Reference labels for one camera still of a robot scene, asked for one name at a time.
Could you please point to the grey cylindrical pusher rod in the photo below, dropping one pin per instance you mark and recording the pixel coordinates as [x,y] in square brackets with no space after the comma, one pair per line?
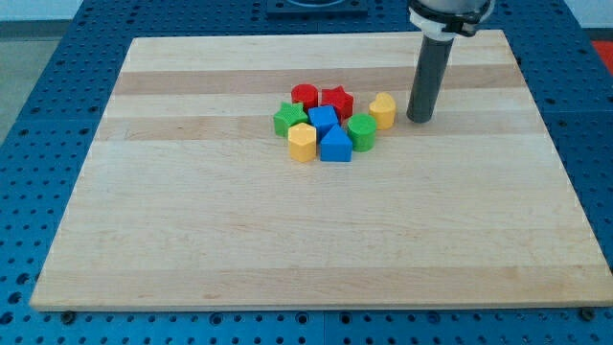
[432,62]

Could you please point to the red cylinder block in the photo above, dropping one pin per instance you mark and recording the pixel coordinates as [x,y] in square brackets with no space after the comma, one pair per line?
[306,94]

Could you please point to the red star block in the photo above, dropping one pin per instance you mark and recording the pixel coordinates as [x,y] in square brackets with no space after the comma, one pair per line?
[340,100]

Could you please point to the blue cube block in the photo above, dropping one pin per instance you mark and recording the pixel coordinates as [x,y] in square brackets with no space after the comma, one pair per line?
[323,118]

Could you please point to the wooden board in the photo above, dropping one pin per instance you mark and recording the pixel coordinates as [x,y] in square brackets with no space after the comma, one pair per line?
[188,201]

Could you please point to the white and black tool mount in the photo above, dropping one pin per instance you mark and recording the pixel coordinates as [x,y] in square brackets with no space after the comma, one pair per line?
[443,20]

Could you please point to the green star block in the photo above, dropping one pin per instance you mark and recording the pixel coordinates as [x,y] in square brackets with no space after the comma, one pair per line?
[289,115]

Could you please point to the green cylinder block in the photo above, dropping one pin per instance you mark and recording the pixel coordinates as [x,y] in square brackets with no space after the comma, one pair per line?
[361,129]

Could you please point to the yellow hexagon block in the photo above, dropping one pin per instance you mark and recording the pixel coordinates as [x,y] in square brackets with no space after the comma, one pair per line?
[302,142]

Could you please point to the yellow heart block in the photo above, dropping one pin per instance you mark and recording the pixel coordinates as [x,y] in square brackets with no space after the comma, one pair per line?
[383,109]

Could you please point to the blue triangle block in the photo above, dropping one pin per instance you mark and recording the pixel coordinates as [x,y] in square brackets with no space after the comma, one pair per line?
[336,146]

